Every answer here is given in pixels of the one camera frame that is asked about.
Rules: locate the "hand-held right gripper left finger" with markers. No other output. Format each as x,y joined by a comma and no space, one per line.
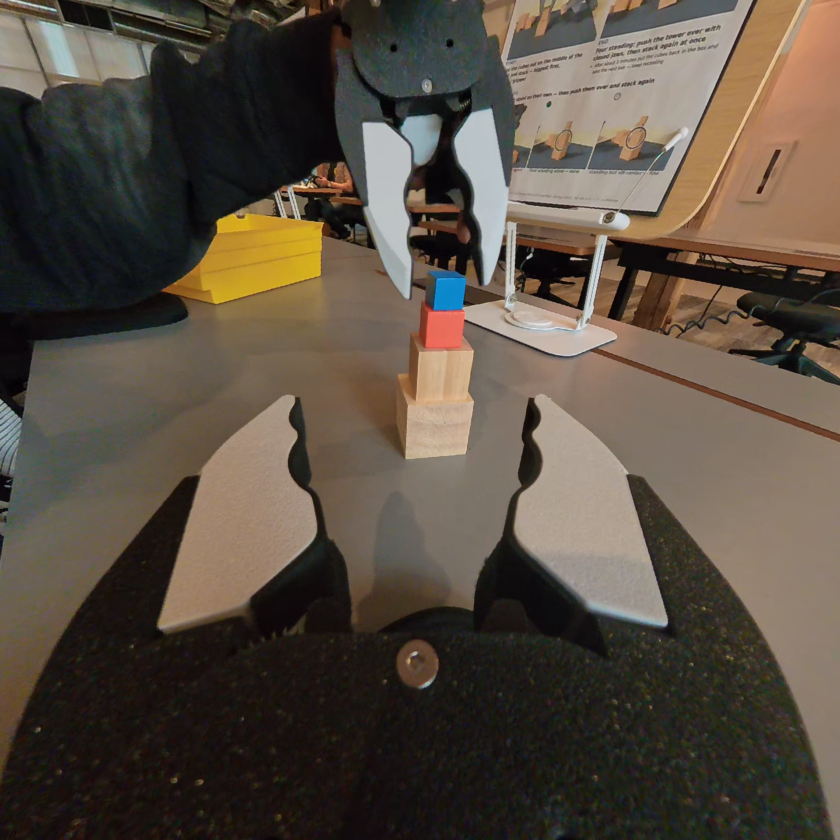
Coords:
243,525

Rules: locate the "white instruction sheet stand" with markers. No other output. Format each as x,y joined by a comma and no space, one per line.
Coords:
735,131

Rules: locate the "white wall sign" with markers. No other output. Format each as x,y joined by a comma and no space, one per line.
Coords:
768,171

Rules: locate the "tiny blue cube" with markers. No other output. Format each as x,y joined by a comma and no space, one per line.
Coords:
446,292

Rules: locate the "person's left forearm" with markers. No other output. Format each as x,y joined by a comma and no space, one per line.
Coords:
145,171

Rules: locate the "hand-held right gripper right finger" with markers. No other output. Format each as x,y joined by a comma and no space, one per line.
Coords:
584,525

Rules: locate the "black office chair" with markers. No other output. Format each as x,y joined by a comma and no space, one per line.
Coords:
794,328

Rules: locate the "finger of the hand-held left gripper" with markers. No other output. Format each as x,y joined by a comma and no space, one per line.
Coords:
483,190
387,197

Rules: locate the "printed instruction sheet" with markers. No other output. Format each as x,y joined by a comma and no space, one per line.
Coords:
617,85

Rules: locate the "medium wooden cube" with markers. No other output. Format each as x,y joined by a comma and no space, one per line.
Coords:
440,370

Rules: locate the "small red cube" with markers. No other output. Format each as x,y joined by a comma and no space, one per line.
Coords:
442,327

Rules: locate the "large wooden cube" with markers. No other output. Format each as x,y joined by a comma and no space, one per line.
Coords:
433,420

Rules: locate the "yellow plastic bin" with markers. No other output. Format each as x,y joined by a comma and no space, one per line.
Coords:
256,256

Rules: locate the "long wooden office table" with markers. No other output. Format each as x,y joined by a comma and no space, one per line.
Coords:
748,250

